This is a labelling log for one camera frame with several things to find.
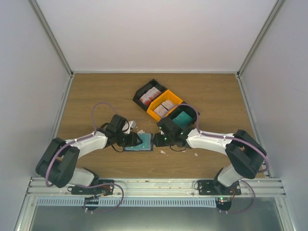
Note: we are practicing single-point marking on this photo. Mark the left aluminium frame post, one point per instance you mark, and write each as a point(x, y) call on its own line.
point(43, 21)

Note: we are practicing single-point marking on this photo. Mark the right aluminium frame post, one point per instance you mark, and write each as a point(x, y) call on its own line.
point(261, 34)

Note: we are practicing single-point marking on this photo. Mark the teal credit card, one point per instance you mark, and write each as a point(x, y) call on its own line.
point(146, 145)

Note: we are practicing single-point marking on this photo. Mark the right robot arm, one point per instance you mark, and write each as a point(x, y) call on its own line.
point(244, 153)

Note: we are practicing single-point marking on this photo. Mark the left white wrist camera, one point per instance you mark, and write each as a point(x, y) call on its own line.
point(129, 126)

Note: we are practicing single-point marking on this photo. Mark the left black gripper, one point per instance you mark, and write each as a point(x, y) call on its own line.
point(133, 141)

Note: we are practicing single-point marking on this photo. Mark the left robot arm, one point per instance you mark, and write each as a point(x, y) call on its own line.
point(58, 165)

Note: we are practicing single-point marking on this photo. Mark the grey slotted cable duct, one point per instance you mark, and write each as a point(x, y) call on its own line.
point(134, 202)

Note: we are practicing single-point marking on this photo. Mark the black bin right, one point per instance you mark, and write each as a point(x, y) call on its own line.
point(177, 110)

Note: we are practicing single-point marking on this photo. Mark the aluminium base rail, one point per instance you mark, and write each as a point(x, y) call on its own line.
point(166, 188)

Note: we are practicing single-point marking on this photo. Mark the orange bin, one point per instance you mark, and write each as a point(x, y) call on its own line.
point(167, 95)

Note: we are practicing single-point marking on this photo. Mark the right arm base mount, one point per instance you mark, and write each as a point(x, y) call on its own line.
point(223, 195)

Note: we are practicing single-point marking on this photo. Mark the aluminium frame post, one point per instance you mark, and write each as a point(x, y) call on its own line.
point(43, 21)
point(261, 34)

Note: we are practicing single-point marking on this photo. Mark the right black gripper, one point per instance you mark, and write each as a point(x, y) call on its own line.
point(159, 143)

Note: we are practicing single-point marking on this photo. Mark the black bin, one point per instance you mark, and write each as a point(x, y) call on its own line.
point(177, 110)
point(144, 89)

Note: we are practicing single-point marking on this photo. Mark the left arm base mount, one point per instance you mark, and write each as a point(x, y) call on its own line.
point(92, 195)

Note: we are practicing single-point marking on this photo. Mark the red patterned cards stack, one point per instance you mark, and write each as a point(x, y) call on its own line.
point(147, 97)

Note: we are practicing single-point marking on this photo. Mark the white pink cards stack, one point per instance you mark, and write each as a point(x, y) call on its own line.
point(163, 108)

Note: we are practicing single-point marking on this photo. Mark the black bin left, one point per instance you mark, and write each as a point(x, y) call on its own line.
point(144, 89)

